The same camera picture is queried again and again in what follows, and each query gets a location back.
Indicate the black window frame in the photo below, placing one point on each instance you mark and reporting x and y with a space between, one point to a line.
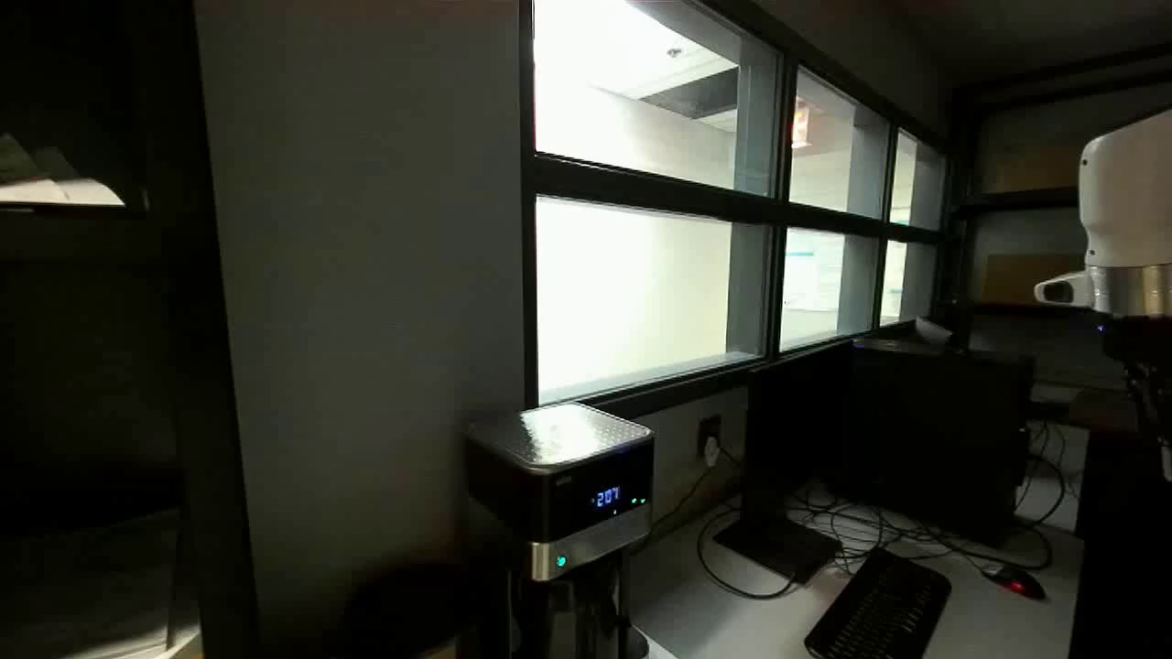
654 187

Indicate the white papers on shelf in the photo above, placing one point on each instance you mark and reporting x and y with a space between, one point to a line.
56 186

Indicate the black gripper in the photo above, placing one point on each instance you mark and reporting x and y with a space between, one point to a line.
1140 350

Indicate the black keyboard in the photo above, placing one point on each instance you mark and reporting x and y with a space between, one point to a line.
880 608

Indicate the black mouse with red light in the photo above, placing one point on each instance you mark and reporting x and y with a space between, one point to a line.
1019 584

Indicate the dark wall shelf with boxes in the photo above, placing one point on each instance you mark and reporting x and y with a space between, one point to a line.
1019 202

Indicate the dark shelving unit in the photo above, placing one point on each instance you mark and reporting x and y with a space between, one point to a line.
85 367

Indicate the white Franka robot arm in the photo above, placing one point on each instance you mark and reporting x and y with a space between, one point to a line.
1130 197

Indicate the black computer monitor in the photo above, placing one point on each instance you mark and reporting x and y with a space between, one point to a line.
800 464

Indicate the black silver coffee maker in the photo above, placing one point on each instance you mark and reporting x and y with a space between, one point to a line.
563 478

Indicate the wall power outlet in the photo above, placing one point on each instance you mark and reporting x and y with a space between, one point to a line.
707 442

